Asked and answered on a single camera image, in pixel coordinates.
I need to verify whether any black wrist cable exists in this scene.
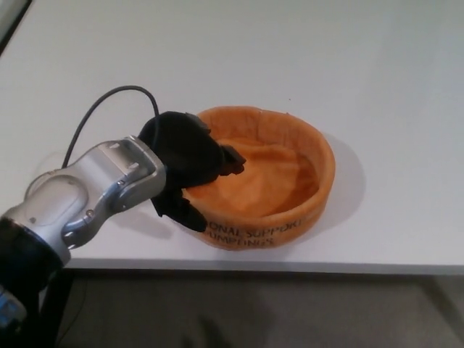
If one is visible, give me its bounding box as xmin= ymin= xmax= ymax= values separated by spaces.
xmin=61 ymin=84 xmax=161 ymax=170

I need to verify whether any grey panel with dark edge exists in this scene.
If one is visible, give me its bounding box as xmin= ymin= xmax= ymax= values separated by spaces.
xmin=0 ymin=0 xmax=33 ymax=56

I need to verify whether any orange plush dumpling plate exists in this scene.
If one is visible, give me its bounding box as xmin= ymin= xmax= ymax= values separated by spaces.
xmin=182 ymin=105 xmax=336 ymax=252

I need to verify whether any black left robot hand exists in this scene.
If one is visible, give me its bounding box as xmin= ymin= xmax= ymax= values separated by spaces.
xmin=137 ymin=111 xmax=248 ymax=233

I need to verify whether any black table leg frame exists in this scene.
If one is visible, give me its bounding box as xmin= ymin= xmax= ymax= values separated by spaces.
xmin=34 ymin=267 xmax=77 ymax=348

